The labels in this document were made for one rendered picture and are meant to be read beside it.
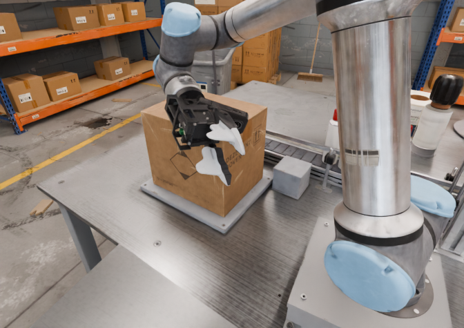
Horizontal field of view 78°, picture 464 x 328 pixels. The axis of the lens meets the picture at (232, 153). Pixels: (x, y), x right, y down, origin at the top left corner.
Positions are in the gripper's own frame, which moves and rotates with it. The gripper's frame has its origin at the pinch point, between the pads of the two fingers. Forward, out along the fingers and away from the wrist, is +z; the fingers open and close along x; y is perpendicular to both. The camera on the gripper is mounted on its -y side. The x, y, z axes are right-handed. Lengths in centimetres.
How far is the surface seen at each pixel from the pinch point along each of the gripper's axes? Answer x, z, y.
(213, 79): -94, -190, -110
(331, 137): -13, -17, -53
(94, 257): -92, -37, 17
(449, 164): -9, 5, -93
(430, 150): -9, -2, -91
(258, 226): -31.9, -2.4, -21.3
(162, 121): -16.6, -33.4, 1.0
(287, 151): -29, -27, -49
